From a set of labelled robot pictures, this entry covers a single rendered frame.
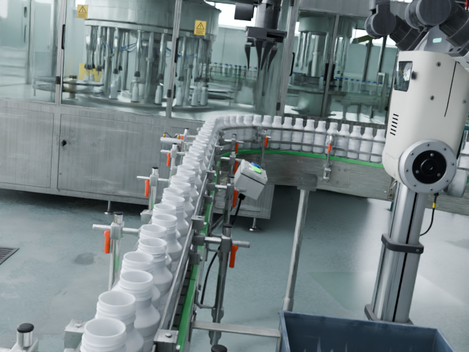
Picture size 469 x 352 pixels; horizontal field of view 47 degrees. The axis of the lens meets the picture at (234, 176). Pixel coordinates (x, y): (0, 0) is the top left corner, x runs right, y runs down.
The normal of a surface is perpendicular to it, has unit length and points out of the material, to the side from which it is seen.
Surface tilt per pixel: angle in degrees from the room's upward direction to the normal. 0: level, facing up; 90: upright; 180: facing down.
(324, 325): 90
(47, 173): 90
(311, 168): 90
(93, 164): 91
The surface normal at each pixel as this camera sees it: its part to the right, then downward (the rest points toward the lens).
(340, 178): -0.32, 0.15
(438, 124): -0.03, 0.38
